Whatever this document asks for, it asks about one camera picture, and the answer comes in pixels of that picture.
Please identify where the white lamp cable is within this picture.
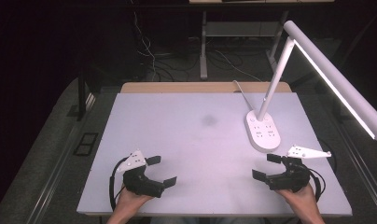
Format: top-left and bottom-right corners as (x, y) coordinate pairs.
(232, 79), (256, 112)

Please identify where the white table mat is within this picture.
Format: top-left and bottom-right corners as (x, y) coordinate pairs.
(77, 91), (354, 217)

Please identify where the black metal stand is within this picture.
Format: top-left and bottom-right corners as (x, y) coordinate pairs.
(67, 70), (99, 121)

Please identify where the white floor cable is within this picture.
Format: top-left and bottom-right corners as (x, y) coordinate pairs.
(132, 10), (158, 82)

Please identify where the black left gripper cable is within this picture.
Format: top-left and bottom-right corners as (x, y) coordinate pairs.
(108, 158), (129, 213)

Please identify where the person's right hand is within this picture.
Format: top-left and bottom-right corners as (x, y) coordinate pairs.
(276, 184), (321, 217)

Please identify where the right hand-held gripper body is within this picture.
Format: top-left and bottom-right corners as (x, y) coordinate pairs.
(265, 145), (332, 192)

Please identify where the person's left hand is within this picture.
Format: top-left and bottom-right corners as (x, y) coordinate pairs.
(113, 185), (154, 217)

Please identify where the white desk lamp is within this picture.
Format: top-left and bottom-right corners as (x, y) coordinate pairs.
(244, 20), (377, 154)

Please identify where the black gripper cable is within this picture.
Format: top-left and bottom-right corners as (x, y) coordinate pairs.
(108, 158), (129, 213)
(307, 167), (328, 203)

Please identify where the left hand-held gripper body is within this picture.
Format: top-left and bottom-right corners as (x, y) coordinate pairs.
(116, 149), (166, 199)

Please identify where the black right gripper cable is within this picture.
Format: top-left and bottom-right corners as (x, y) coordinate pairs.
(307, 167), (328, 203)

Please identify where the grey metal desk frame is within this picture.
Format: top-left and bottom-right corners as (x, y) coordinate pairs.
(199, 9), (291, 81)

